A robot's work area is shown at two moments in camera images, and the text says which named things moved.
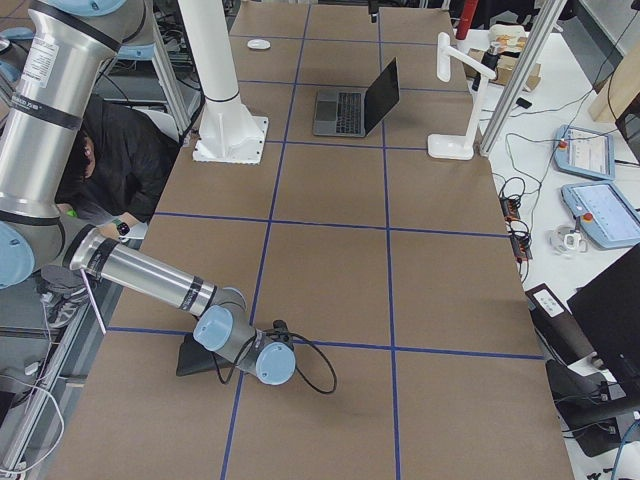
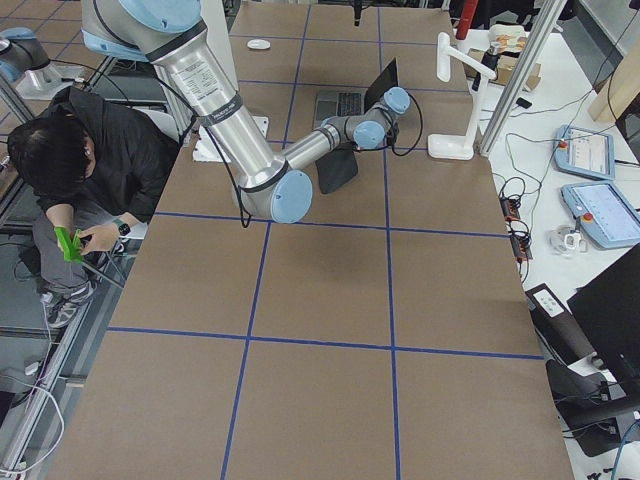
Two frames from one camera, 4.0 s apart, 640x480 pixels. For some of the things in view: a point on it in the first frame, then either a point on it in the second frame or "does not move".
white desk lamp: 459,146 does not move
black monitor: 608,310 does not move
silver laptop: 356,112 does not move
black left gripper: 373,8 to 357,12
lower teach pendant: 605,215 does not move
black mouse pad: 195,359 to 336,168
